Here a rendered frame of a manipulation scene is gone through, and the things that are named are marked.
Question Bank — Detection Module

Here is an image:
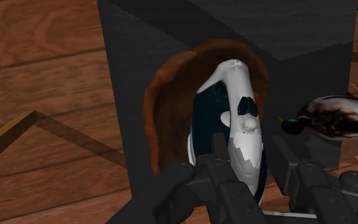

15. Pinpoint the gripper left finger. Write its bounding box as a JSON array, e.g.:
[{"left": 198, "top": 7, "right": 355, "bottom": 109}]
[{"left": 106, "top": 133, "right": 268, "bottom": 224}]

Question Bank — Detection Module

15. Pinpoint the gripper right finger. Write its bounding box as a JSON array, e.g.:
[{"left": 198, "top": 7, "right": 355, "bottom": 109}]
[{"left": 271, "top": 136, "right": 358, "bottom": 224}]

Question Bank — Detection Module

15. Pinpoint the brown and white duck figure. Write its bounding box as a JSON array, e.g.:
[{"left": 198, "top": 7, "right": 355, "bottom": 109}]
[{"left": 277, "top": 94, "right": 358, "bottom": 142}]

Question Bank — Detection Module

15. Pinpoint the brown round bowl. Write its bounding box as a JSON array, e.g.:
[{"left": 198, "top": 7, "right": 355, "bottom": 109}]
[{"left": 142, "top": 38, "right": 270, "bottom": 176}]

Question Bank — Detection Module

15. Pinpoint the white and dark blue iron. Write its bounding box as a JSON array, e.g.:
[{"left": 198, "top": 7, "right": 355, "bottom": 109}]
[{"left": 187, "top": 59, "right": 268, "bottom": 206}]

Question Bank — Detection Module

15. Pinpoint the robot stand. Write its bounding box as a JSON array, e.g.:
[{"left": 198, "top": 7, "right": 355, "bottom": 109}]
[{"left": 97, "top": 0, "right": 358, "bottom": 199}]

